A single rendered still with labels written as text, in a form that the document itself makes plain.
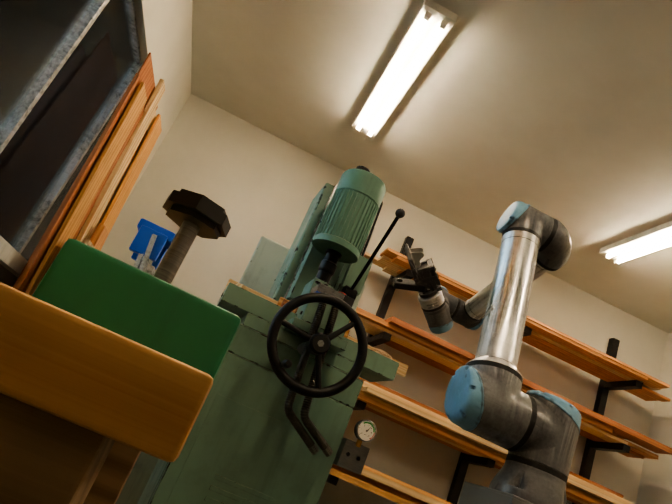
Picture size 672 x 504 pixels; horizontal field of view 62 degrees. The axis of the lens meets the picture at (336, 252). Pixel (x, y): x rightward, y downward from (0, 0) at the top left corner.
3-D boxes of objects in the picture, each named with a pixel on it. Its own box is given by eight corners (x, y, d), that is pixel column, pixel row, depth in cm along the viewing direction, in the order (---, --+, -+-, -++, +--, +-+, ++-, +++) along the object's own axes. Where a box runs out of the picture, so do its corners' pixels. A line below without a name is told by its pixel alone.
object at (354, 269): (341, 285, 217) (355, 252, 222) (334, 290, 226) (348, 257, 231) (360, 295, 219) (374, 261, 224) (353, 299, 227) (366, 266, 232)
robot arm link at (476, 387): (527, 444, 134) (565, 209, 173) (463, 414, 132) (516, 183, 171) (491, 452, 147) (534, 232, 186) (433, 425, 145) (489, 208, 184)
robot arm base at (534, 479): (543, 516, 148) (553, 479, 152) (581, 527, 131) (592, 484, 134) (477, 486, 149) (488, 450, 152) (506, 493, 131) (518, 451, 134)
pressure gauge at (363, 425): (351, 443, 164) (361, 416, 167) (347, 442, 168) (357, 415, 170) (370, 451, 165) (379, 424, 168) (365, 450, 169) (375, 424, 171)
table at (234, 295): (223, 293, 160) (233, 275, 162) (213, 309, 188) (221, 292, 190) (406, 380, 170) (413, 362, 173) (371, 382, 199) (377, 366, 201)
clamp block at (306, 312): (299, 318, 165) (311, 291, 168) (289, 323, 178) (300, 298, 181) (344, 339, 168) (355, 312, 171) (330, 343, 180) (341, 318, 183)
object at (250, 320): (242, 324, 169) (248, 312, 171) (233, 331, 189) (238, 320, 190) (358, 378, 176) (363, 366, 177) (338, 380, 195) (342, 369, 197)
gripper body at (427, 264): (430, 255, 205) (440, 283, 210) (408, 263, 207) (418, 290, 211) (433, 265, 198) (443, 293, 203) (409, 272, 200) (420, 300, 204)
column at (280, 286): (250, 345, 203) (325, 180, 227) (241, 350, 223) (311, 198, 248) (305, 371, 206) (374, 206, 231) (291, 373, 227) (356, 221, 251)
